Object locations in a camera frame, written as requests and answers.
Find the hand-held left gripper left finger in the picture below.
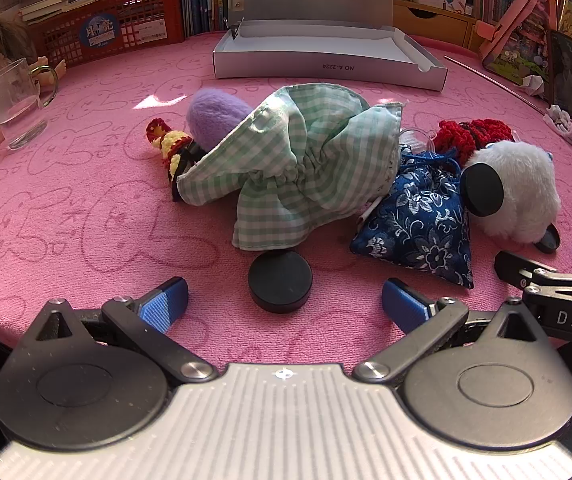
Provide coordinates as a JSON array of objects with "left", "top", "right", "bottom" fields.
[{"left": 20, "top": 276, "right": 219, "bottom": 384}]

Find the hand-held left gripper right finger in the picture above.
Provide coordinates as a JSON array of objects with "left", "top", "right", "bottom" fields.
[{"left": 352, "top": 277, "right": 551, "bottom": 384}]

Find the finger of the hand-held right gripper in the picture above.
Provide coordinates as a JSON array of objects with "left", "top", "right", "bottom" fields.
[{"left": 494, "top": 251, "right": 559, "bottom": 288}]

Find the white plush toy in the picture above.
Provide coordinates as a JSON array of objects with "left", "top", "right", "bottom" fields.
[{"left": 461, "top": 140, "right": 563, "bottom": 255}]

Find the black round puck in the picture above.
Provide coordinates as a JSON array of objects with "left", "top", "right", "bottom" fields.
[{"left": 248, "top": 251, "right": 313, "bottom": 314}]

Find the red crochet piece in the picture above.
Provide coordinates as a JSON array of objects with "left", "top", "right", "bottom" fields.
[{"left": 436, "top": 118, "right": 515, "bottom": 164}]

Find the yellow red crochet doll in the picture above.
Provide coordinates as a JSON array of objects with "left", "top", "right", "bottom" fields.
[{"left": 146, "top": 117, "right": 208, "bottom": 204}]

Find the green checked cloth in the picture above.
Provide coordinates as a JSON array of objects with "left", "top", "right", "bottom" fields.
[{"left": 176, "top": 83, "right": 406, "bottom": 251}]

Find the purple plush toy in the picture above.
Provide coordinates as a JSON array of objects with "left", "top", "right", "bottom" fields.
[{"left": 187, "top": 88, "right": 268, "bottom": 154}]

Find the grey file box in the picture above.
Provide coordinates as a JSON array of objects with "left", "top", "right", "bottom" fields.
[{"left": 212, "top": 0, "right": 449, "bottom": 92}]

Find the blue floral pouch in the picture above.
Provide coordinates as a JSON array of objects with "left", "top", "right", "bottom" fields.
[{"left": 350, "top": 144, "right": 475, "bottom": 290}]

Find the pink printed tablecloth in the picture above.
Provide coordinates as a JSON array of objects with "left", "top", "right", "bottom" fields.
[{"left": 0, "top": 30, "right": 572, "bottom": 376}]

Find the clear plastic piece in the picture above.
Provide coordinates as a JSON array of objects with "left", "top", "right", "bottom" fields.
[{"left": 401, "top": 127, "right": 439, "bottom": 154}]

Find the folded white paper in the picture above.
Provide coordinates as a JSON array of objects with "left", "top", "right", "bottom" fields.
[{"left": 522, "top": 73, "right": 550, "bottom": 97}]

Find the metal rod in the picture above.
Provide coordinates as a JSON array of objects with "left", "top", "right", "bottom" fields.
[{"left": 443, "top": 55, "right": 550, "bottom": 111}]

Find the glass mug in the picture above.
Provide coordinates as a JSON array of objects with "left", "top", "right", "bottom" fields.
[{"left": 0, "top": 57, "right": 61, "bottom": 151}]

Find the wooden drawer organizer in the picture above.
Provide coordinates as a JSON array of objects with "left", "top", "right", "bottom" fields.
[{"left": 393, "top": 0, "right": 478, "bottom": 52}]

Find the red plastic crate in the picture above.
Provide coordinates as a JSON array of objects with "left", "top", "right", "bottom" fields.
[{"left": 26, "top": 0, "right": 187, "bottom": 69}]

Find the dark photo frame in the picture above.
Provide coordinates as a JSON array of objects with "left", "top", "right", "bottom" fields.
[{"left": 547, "top": 30, "right": 572, "bottom": 117}]

